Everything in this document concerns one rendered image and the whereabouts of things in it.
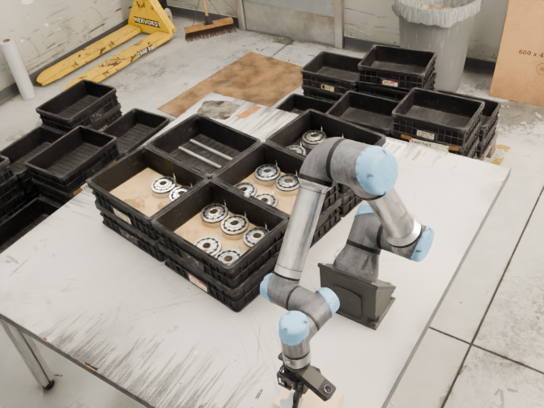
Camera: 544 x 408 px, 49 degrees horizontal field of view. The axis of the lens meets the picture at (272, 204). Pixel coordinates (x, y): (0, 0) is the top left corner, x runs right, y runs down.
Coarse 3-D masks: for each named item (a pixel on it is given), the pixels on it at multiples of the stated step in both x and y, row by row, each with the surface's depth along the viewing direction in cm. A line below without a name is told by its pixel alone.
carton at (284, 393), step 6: (282, 390) 169; (288, 390) 168; (294, 390) 168; (282, 396) 167; (288, 396) 167; (306, 396) 167; (312, 396) 166; (336, 396) 166; (342, 396) 165; (276, 402) 166; (306, 402) 165; (312, 402) 165; (318, 402) 165; (324, 402) 164; (330, 402) 164; (336, 402) 164; (342, 402) 167
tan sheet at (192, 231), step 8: (200, 216) 222; (184, 224) 220; (192, 224) 219; (200, 224) 219; (176, 232) 216; (184, 232) 216; (192, 232) 216; (200, 232) 215; (208, 232) 215; (216, 232) 214; (192, 240) 212; (224, 240) 211; (232, 240) 210; (240, 240) 210; (224, 248) 208; (232, 248) 207; (240, 248) 207
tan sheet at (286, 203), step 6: (252, 174) 239; (282, 174) 237; (246, 180) 237; (258, 186) 233; (264, 186) 232; (270, 186) 232; (258, 192) 230; (264, 192) 230; (270, 192) 229; (276, 192) 229; (282, 198) 226; (288, 198) 225; (294, 198) 225; (282, 204) 223; (288, 204) 223; (288, 210) 220
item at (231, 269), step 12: (192, 192) 218; (156, 216) 209; (156, 228) 207; (276, 228) 198; (180, 240) 199; (264, 240) 194; (204, 252) 193; (252, 252) 192; (216, 264) 189; (240, 264) 189
